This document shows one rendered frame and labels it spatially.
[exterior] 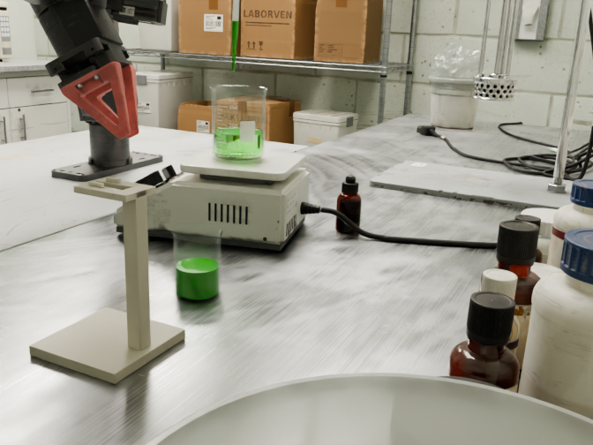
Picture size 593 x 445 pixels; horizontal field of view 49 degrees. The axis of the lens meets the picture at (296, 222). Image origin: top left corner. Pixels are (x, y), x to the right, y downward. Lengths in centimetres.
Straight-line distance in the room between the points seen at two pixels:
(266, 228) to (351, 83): 263
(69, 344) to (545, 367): 32
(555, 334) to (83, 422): 28
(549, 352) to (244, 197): 40
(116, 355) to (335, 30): 254
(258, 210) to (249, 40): 247
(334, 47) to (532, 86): 89
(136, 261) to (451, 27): 278
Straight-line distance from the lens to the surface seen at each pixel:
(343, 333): 54
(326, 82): 336
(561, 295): 39
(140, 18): 76
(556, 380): 40
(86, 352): 50
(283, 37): 305
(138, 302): 48
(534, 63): 310
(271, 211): 70
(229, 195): 70
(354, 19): 292
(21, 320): 58
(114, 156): 109
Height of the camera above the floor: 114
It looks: 17 degrees down
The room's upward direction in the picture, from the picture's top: 2 degrees clockwise
